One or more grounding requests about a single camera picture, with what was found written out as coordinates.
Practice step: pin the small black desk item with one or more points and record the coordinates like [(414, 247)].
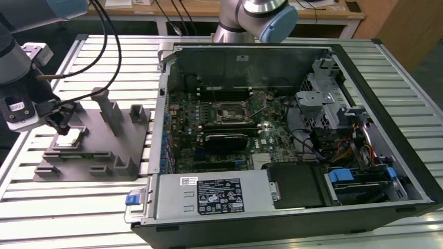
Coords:
[(354, 6)]

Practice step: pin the small white box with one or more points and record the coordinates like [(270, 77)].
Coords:
[(143, 2)]

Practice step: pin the black RAM slot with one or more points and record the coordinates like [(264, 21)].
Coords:
[(222, 97)]

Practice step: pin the green motherboard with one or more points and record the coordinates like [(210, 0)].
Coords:
[(187, 129)]

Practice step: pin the grey power supply unit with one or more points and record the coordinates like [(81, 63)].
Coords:
[(173, 197)]

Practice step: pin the large white box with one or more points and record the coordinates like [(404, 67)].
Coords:
[(118, 3)]

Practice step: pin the small silver heatsink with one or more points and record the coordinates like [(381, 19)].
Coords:
[(261, 158)]

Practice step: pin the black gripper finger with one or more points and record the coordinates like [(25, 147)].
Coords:
[(70, 112), (61, 124)]

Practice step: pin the blue plastic clip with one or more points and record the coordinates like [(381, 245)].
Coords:
[(392, 173)]

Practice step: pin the black graphics card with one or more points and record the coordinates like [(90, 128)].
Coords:
[(225, 141)]

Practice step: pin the RAM stick with white sticker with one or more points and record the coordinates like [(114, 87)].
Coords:
[(214, 88)]

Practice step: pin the grey parts rack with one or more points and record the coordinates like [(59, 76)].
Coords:
[(101, 150)]

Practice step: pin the wooden desk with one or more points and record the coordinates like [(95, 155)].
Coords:
[(146, 11)]

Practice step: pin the black RAM stick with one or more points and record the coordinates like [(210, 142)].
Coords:
[(230, 132)]

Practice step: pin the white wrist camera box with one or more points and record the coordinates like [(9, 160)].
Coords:
[(21, 123)]

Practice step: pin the silver CPU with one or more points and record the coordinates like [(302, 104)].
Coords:
[(74, 140)]

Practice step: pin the blue case latch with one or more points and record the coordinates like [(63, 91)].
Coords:
[(131, 200)]

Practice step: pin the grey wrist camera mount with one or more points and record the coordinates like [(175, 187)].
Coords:
[(39, 53)]

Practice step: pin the blue disk carrier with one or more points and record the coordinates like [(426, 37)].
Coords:
[(341, 176)]

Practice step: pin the grey metal drive cage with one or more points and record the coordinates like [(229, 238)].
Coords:
[(312, 101)]

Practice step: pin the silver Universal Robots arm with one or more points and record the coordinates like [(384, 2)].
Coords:
[(249, 7)]

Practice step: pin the wooden cabinet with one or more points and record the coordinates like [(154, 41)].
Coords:
[(409, 31)]

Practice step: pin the CPU socket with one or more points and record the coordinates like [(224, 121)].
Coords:
[(229, 113)]

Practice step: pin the black open PC case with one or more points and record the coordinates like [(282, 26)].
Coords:
[(242, 233)]

